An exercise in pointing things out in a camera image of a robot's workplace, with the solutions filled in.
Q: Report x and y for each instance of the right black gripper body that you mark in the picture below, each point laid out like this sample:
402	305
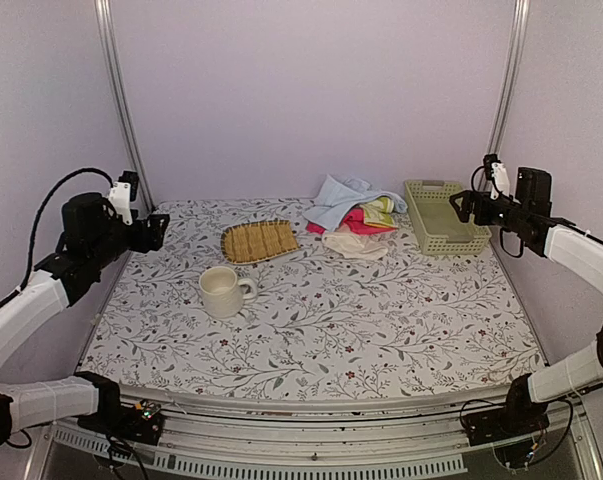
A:
486	217

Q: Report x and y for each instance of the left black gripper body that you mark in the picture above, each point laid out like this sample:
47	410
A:
138	243

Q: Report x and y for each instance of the cream towel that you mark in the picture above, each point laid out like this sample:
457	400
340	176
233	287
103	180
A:
352	246

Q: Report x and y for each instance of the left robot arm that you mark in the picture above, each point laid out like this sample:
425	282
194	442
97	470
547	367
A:
94	236

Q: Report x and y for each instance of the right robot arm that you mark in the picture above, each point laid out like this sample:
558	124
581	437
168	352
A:
527	214

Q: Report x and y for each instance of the green plastic basket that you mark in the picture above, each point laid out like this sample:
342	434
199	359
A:
436	225

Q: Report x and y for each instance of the yellow green patterned towel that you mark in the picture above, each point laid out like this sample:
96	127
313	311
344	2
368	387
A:
378	213

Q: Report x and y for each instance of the woven bamboo tray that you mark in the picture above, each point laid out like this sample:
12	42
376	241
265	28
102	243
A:
255	242

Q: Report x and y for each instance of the cream ceramic mug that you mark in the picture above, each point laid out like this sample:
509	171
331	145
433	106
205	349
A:
224	293

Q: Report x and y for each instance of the pink towel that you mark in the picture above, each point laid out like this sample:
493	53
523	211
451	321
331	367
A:
356	223

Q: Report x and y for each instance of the floral tablecloth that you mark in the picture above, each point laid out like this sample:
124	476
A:
322	327

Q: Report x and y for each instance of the light blue towel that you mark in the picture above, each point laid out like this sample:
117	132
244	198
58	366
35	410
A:
337	197

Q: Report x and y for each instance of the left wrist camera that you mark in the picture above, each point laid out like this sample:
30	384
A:
122	194

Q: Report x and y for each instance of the right aluminium post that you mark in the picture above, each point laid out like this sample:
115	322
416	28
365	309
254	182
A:
512	66

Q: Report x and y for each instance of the aluminium post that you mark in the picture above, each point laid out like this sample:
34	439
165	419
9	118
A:
107	36
512	66

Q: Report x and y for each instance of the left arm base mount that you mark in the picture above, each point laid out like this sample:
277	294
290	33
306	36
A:
141	423

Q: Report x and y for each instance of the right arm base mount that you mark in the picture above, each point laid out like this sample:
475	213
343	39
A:
517	416

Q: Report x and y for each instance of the left aluminium post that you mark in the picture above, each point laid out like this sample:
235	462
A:
107	36

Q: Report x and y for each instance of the front aluminium rail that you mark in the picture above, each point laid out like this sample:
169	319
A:
402	438

